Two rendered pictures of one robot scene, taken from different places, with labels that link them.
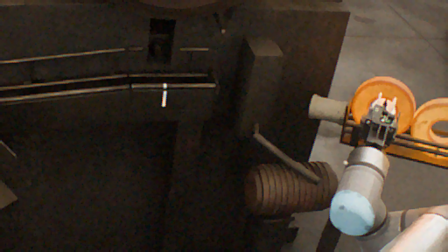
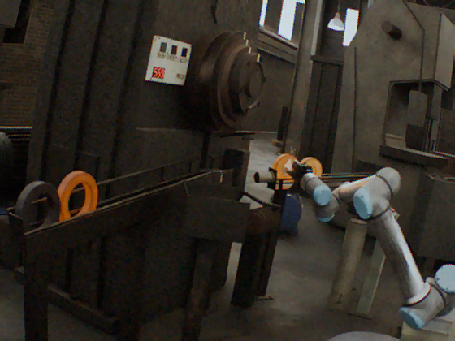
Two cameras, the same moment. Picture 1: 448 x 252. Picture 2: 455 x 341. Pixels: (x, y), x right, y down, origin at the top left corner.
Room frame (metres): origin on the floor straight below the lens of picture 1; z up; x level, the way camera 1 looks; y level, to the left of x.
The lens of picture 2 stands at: (-0.46, 1.80, 1.05)
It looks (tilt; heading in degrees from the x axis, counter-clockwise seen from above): 8 degrees down; 311
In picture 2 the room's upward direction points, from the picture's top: 10 degrees clockwise
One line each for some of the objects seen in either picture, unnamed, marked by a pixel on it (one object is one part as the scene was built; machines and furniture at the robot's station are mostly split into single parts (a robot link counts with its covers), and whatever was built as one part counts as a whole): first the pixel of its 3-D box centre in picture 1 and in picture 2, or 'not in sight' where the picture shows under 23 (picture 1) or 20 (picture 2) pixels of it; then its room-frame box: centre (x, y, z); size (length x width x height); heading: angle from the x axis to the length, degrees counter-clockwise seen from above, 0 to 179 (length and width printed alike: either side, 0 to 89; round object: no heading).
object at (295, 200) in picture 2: not in sight; (284, 208); (2.16, -1.99, 0.17); 0.57 x 0.31 x 0.34; 126
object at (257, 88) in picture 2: not in sight; (249, 84); (1.06, 0.04, 1.11); 0.28 x 0.06 x 0.28; 106
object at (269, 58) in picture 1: (255, 87); (234, 173); (1.23, -0.16, 0.68); 0.11 x 0.08 x 0.24; 16
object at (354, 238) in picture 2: not in sight; (347, 266); (0.77, -0.71, 0.26); 0.12 x 0.12 x 0.52
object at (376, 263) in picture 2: not in sight; (376, 262); (0.63, -0.79, 0.31); 0.24 x 0.16 x 0.62; 106
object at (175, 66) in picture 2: not in sight; (170, 61); (1.16, 0.42, 1.15); 0.26 x 0.02 x 0.18; 106
